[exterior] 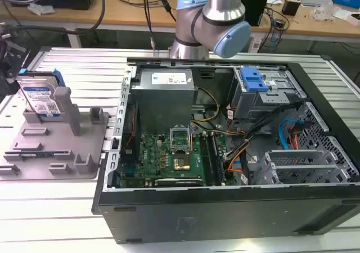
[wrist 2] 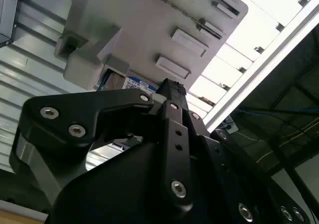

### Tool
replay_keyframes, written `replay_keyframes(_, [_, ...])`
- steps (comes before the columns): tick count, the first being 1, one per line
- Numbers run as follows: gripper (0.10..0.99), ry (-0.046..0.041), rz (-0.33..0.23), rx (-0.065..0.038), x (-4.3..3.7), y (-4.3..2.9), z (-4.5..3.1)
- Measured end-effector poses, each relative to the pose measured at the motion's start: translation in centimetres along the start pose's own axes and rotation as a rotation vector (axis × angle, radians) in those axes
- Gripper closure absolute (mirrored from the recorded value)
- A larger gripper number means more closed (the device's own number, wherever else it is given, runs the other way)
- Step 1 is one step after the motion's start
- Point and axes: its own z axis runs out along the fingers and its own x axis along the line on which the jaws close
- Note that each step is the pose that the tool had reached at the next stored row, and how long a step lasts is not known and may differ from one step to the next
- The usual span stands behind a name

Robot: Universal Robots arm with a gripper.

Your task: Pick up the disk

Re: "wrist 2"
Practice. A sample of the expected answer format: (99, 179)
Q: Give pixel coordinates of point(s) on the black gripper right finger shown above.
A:
(211, 146)

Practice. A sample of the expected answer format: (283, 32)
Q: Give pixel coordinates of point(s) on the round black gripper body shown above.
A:
(119, 189)

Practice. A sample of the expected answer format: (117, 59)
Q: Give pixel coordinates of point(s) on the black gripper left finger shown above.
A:
(62, 114)

